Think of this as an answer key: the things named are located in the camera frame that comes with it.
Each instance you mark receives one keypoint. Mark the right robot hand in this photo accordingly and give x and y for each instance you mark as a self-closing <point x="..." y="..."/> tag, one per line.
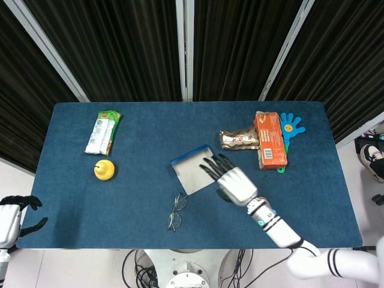
<point x="237" y="186"/>

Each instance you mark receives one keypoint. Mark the thin wire eyeglasses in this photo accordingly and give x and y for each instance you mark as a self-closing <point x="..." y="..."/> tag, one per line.
<point x="180" y="201"/>

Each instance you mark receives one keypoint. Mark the green white snack packet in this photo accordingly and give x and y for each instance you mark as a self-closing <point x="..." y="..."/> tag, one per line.
<point x="102" y="135"/>

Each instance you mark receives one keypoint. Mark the yellow pear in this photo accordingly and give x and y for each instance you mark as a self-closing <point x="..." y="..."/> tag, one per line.
<point x="105" y="172"/>

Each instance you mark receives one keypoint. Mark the grey and blue eyeglasses box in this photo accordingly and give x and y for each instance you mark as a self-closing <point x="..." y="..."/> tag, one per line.
<point x="192" y="174"/>

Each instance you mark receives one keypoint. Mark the gold foil snack bag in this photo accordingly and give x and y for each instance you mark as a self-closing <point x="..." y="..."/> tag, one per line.
<point x="237" y="138"/>

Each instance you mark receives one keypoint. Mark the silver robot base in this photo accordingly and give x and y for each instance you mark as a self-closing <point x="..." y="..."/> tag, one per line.
<point x="186" y="270"/>

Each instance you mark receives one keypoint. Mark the white black sneaker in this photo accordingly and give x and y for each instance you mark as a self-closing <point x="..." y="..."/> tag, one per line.
<point x="369" y="156"/>

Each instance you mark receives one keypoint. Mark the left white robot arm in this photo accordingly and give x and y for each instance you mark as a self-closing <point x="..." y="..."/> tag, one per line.
<point x="3" y="261"/>

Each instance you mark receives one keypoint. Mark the dark pleated curtain panel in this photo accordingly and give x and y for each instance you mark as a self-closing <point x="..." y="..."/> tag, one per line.
<point x="24" y="105"/>
<point x="237" y="48"/>
<point x="345" y="60"/>
<point x="114" y="48"/>

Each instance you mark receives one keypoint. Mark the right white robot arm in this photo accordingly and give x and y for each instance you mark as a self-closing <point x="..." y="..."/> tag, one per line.
<point x="282" y="231"/>

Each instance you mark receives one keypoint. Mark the blue green hand clapper toy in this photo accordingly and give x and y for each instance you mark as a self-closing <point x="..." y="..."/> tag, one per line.
<point x="291" y="124"/>

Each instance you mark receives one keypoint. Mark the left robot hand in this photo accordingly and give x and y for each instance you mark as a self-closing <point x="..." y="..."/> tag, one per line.
<point x="9" y="222"/>

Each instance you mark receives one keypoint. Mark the white partition post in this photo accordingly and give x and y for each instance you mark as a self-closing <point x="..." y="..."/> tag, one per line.
<point x="288" y="48"/>
<point x="181" y="48"/>
<point x="48" y="48"/>
<point x="360" y="130"/>

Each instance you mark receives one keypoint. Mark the orange carton box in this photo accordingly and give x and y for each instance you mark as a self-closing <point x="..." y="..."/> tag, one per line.
<point x="270" y="141"/>

